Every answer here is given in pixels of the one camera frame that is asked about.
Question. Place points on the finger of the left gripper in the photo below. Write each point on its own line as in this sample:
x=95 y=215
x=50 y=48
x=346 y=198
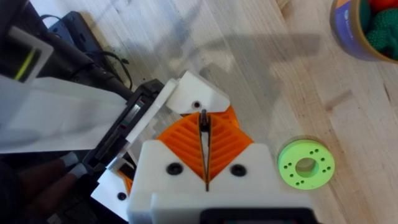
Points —
x=199 y=90

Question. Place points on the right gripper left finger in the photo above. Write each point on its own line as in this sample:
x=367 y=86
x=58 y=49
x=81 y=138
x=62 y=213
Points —
x=161 y=174

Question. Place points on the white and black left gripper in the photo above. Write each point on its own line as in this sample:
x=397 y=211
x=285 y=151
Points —
x=62 y=118

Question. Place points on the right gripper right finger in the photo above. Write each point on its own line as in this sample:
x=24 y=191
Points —
x=248 y=161

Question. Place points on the green disc with holes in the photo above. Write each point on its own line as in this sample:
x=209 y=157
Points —
x=289 y=155

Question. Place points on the purple tub of toys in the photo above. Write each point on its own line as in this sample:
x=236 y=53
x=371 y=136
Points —
x=345 y=34

